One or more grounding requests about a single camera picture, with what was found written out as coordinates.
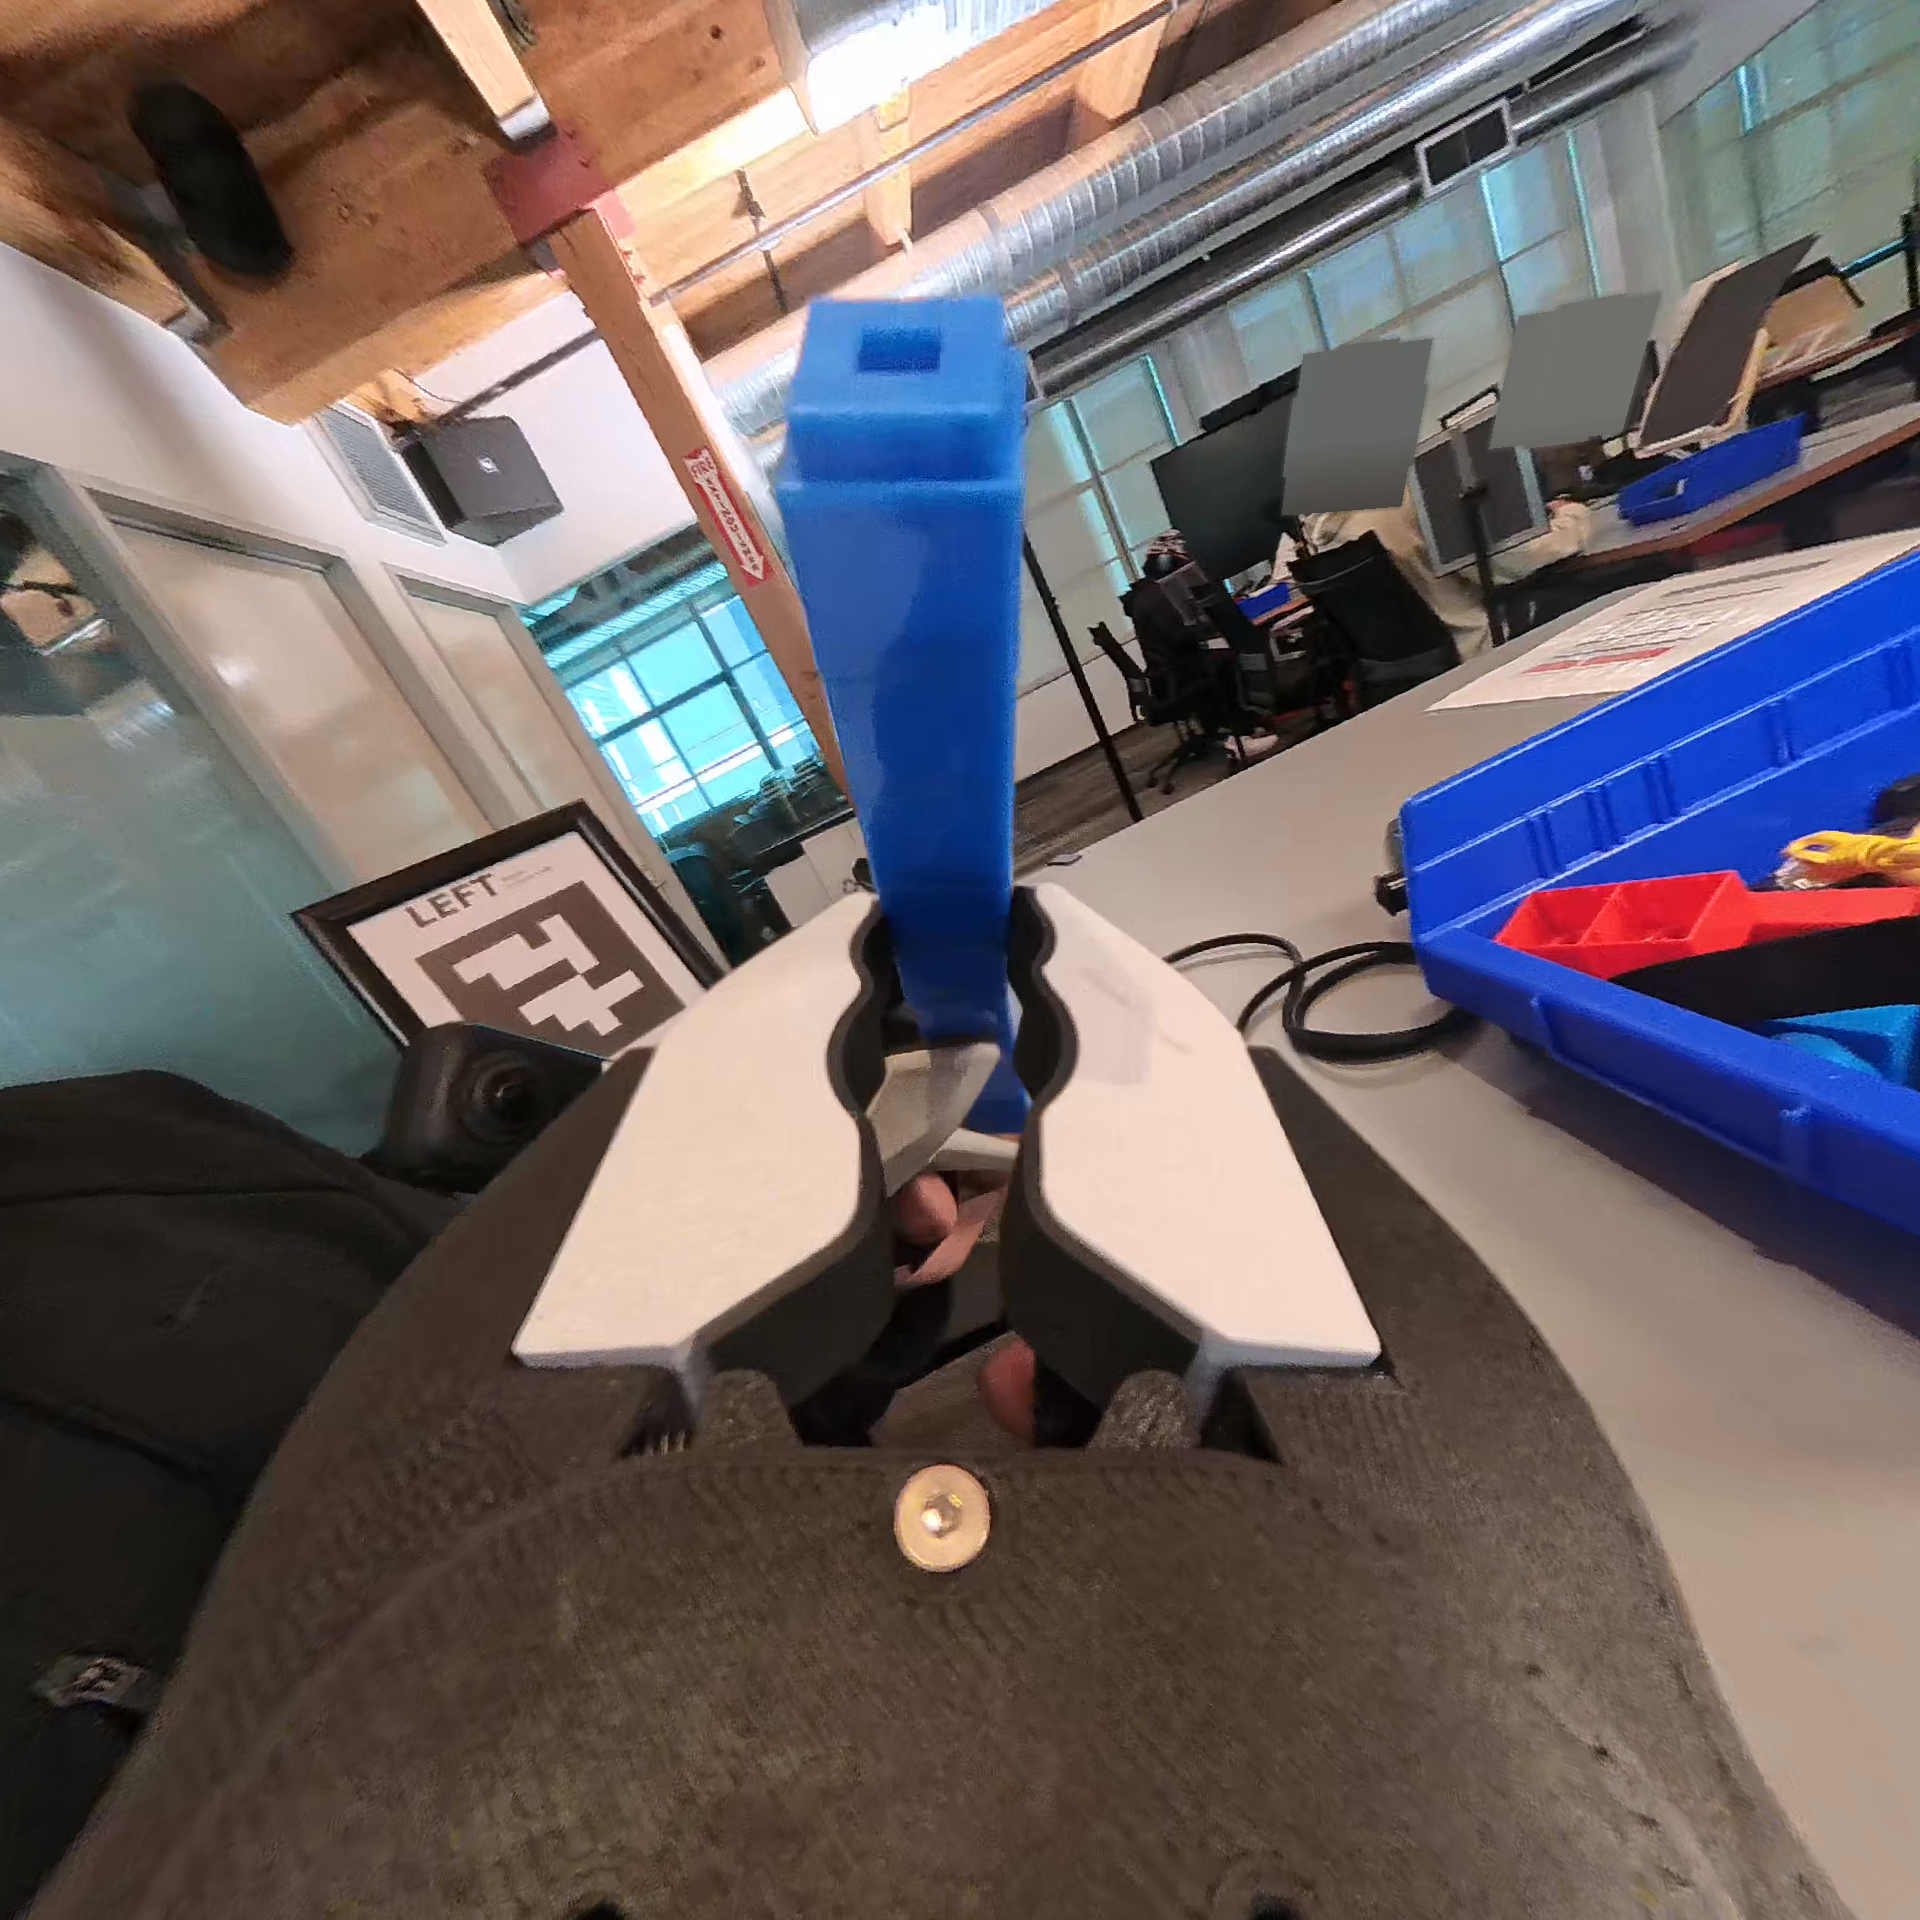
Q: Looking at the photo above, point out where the person's left forearm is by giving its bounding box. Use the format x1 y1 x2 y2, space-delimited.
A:
0 1068 471 1920

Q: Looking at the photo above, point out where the light blue plastic piece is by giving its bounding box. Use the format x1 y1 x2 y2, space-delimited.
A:
1765 998 1920 1090

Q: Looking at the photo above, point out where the printed paper sheet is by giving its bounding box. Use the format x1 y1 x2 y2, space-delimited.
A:
1424 545 1887 716

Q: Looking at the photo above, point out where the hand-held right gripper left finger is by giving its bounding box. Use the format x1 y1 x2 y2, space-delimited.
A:
509 890 897 1384

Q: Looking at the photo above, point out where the black cable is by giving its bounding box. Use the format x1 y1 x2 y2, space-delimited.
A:
1165 929 1468 1065

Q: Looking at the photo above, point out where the red divided plastic tray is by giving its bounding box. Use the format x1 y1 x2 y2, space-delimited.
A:
1495 869 1797 980

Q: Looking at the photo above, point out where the blue rectangular plastic tube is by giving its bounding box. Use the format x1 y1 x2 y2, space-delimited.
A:
775 294 1035 1135

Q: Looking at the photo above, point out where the red and white sign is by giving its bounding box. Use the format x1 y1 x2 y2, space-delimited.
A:
681 446 777 588

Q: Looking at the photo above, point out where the black office chair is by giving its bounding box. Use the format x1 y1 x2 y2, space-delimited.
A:
1085 557 1249 798
1294 529 1461 711

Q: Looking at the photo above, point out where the black tilted board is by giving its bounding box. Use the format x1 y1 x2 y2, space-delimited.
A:
1631 234 1819 452

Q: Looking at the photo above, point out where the person's left hand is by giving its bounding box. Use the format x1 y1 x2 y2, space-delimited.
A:
891 1167 1046 1437

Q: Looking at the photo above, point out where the wooden pillar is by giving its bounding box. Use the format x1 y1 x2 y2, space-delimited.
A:
544 208 849 784

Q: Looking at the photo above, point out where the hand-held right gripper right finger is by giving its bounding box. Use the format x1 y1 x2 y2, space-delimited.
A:
998 879 1385 1374

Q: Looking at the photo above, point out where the black wall speaker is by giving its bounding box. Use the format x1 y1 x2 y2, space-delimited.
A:
395 414 567 549

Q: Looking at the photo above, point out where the blue plastic storage bin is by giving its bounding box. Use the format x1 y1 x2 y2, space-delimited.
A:
1615 412 1809 528
1397 545 1920 1241

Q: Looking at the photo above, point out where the white wall vent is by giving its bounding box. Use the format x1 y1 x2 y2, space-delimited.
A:
305 400 447 544

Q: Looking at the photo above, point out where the black computer monitor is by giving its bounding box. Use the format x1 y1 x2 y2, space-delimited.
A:
1149 394 1300 583

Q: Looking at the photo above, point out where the silver air duct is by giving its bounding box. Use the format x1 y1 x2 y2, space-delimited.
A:
702 0 1704 441

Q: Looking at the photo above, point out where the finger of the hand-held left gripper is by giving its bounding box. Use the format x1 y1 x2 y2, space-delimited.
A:
865 1045 1023 1178

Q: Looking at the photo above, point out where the black tripod pole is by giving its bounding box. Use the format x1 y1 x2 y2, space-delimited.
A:
1016 526 1152 822

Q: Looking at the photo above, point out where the yellow network cable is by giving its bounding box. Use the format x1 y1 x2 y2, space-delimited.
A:
1780 824 1920 890

